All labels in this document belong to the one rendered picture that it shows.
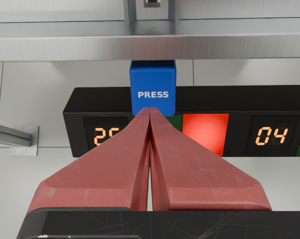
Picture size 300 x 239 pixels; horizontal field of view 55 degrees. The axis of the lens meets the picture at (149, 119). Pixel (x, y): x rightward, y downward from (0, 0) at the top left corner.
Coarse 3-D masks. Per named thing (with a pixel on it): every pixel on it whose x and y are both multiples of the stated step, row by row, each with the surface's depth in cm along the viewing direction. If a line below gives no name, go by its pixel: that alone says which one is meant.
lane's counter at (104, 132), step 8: (88, 120) 19; (96, 120) 19; (104, 120) 19; (112, 120) 19; (120, 120) 19; (88, 128) 19; (96, 128) 19; (104, 128) 19; (112, 128) 19; (120, 128) 19; (88, 136) 20; (96, 136) 20; (104, 136) 20; (88, 144) 20; (96, 144) 20
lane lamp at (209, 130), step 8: (184, 120) 19; (192, 120) 19; (200, 120) 19; (208, 120) 19; (216, 120) 19; (224, 120) 19; (184, 128) 19; (192, 128) 19; (200, 128) 19; (208, 128) 19; (216, 128) 19; (224, 128) 19; (192, 136) 19; (200, 136) 19; (208, 136) 19; (216, 136) 19; (224, 136) 19; (200, 144) 20; (208, 144) 20; (216, 144) 20; (216, 152) 20
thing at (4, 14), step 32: (0, 0) 14; (32, 0) 14; (64, 0) 14; (96, 0) 14; (128, 0) 13; (160, 0) 14; (192, 0) 14; (224, 0) 14; (256, 0) 14; (288, 0) 13
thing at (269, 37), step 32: (0, 32) 13; (32, 32) 13; (64, 32) 13; (96, 32) 13; (128, 32) 13; (160, 32) 13; (192, 32) 12; (224, 32) 12; (256, 32) 12; (288, 32) 12
